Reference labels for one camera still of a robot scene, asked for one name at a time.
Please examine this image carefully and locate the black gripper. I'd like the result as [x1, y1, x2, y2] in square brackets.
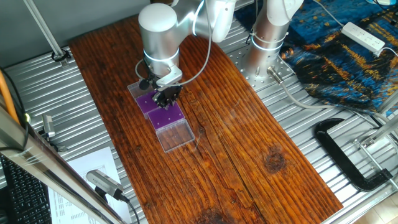
[151, 84, 183, 111]

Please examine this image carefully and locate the purple pipette tip box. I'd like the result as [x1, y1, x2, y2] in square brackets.
[127, 80, 162, 121]
[147, 101, 196, 154]

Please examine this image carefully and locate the brown wooden board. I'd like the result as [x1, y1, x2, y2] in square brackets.
[68, 14, 345, 224]

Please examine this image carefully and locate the printed white paper sheet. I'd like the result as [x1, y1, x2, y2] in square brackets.
[48, 146, 133, 224]

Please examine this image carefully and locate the orange tube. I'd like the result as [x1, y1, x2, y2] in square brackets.
[0, 70, 20, 125]

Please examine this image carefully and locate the black keyboard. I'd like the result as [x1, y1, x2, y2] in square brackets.
[0, 154, 53, 224]

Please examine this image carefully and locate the blue starry patterned cloth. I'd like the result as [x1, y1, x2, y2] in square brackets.
[233, 0, 398, 116]

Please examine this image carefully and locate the black C-clamp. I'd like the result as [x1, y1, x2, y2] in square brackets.
[313, 117, 394, 193]

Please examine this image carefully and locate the white power strip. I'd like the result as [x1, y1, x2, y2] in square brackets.
[341, 21, 386, 54]

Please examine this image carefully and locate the thin metal rod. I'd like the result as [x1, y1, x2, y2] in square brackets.
[353, 139, 398, 190]

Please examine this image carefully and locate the aluminium profile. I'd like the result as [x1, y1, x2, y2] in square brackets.
[354, 90, 398, 150]

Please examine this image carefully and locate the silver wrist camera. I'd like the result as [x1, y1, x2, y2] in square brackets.
[155, 67, 183, 88]

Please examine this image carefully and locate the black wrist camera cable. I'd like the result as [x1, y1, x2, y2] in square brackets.
[138, 63, 158, 91]

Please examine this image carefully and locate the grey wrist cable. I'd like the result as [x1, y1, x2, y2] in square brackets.
[134, 0, 213, 90]

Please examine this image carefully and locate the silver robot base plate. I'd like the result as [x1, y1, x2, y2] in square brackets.
[228, 46, 295, 93]

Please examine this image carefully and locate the silver depth camera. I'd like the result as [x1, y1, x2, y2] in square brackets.
[86, 169, 125, 202]
[42, 114, 57, 139]

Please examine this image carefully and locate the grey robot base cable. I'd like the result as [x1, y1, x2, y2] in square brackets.
[266, 65, 379, 121]

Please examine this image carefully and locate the black depth camera cable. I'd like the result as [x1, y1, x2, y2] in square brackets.
[119, 194, 141, 224]

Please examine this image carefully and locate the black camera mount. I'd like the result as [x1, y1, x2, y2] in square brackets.
[39, 130, 68, 154]

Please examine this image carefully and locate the black cable ring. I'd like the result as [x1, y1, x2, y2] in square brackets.
[51, 48, 73, 63]

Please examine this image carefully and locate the aluminium frame bar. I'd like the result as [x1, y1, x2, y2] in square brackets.
[0, 105, 127, 224]

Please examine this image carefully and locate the thin aluminium post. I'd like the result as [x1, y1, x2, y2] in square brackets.
[23, 0, 70, 68]

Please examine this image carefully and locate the thin black cable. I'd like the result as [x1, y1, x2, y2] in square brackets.
[0, 67, 30, 153]

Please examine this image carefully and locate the white power cable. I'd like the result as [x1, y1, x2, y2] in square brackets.
[312, 0, 345, 28]

